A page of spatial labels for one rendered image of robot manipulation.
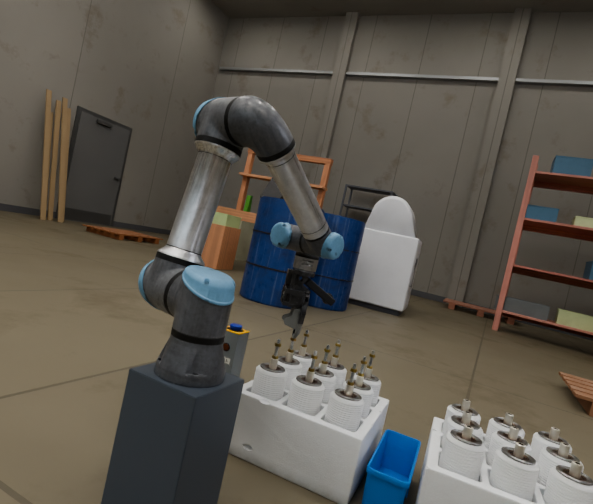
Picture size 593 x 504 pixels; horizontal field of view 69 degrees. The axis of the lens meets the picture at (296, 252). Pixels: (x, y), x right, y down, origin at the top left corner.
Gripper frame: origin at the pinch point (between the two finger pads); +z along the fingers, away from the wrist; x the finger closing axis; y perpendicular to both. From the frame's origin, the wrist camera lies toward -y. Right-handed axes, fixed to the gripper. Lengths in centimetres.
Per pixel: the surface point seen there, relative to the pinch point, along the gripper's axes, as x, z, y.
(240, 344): 0.6, 6.8, 16.9
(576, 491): 53, 11, -59
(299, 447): 24.7, 24.7, -3.0
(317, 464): 27.6, 27.0, -8.0
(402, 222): -359, -74, -159
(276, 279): -245, 10, -15
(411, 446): 12.5, 25.0, -40.2
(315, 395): 20.6, 11.6, -5.2
